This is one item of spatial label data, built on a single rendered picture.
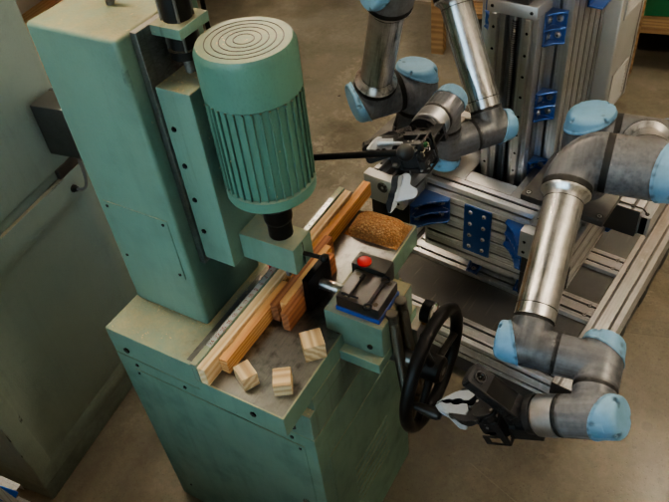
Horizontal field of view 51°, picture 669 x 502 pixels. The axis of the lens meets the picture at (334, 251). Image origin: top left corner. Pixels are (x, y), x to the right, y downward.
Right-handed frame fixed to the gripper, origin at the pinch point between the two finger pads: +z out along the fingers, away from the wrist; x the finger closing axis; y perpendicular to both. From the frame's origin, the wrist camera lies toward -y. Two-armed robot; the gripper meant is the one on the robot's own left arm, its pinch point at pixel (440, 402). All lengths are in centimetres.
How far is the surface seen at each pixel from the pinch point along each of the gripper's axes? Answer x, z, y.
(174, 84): 6, 18, -75
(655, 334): 113, 13, 91
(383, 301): 7.8, 6.2, -20.2
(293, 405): -15.6, 18.4, -15.5
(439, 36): 272, 139, 6
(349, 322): 3.9, 13.9, -18.8
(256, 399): -17.7, 24.5, -19.3
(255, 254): 6.9, 31.1, -36.7
